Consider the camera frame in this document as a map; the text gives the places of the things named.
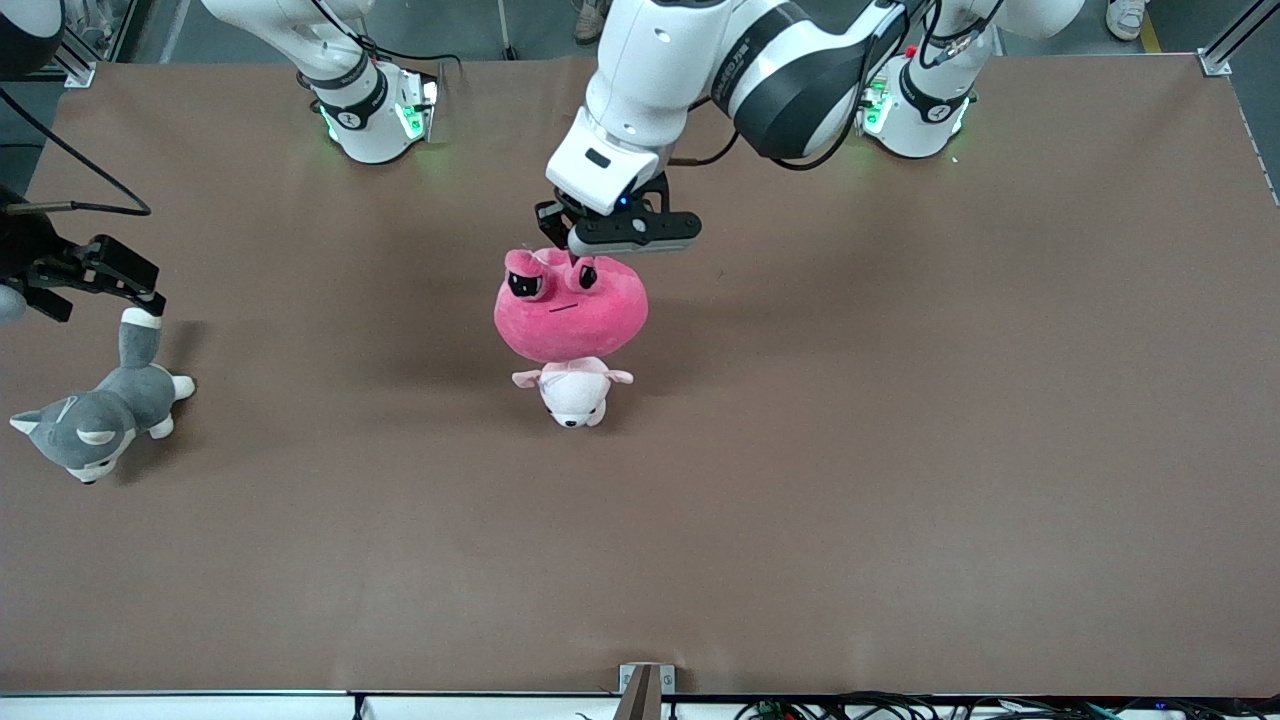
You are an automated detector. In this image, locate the pale pink pig plush toy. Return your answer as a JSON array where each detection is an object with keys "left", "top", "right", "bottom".
[{"left": 511, "top": 357, "right": 635, "bottom": 429}]

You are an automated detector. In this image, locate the tangled black cable bundle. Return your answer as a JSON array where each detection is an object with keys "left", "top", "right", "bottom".
[{"left": 735, "top": 692, "right": 1280, "bottom": 720}]

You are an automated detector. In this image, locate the metal bracket with post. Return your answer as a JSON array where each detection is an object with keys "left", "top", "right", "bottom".
[{"left": 618, "top": 663, "right": 677, "bottom": 720}]

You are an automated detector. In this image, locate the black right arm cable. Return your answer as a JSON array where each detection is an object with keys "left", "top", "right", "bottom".
[{"left": 0, "top": 90, "right": 151, "bottom": 217}]

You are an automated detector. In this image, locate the grey husky plush toy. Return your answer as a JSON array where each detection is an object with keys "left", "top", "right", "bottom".
[{"left": 10, "top": 307, "right": 197, "bottom": 485}]

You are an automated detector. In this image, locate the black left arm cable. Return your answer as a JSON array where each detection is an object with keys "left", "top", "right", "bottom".
[{"left": 668, "top": 125, "right": 743, "bottom": 168}]

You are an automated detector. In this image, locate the aluminium frame profile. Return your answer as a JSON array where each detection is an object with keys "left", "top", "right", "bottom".
[
  {"left": 1198, "top": 0, "right": 1280, "bottom": 77},
  {"left": 45, "top": 40, "right": 98, "bottom": 89}
]

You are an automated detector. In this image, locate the hot pink frog plush toy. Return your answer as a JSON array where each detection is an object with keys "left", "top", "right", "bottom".
[{"left": 493, "top": 248, "right": 649, "bottom": 364}]

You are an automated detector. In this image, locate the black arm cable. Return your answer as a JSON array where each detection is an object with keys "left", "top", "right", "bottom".
[
  {"left": 668, "top": 125, "right": 743, "bottom": 168},
  {"left": 0, "top": 90, "right": 151, "bottom": 217}
]

